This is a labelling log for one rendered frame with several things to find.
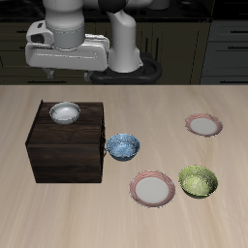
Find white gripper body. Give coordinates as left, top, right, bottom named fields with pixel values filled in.
left=24, top=33, right=111, bottom=73

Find white bowl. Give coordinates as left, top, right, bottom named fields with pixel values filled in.
left=48, top=101, right=81, bottom=126

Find blue speckled bowl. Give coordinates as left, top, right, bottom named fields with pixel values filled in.
left=105, top=133, right=141, bottom=162

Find red-rimmed white plate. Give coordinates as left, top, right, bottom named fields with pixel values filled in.
left=184, top=112, right=224, bottom=138
left=129, top=170, right=176, bottom=208

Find green speckled bowl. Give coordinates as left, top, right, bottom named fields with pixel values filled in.
left=177, top=165, right=219, bottom=200

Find dark wooden cabinet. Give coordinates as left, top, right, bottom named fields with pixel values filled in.
left=24, top=99, right=108, bottom=184

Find dark kitchen cupboards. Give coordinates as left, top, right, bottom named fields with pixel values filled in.
left=0, top=0, right=248, bottom=86

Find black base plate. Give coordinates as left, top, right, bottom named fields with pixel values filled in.
left=89, top=52, right=163, bottom=85

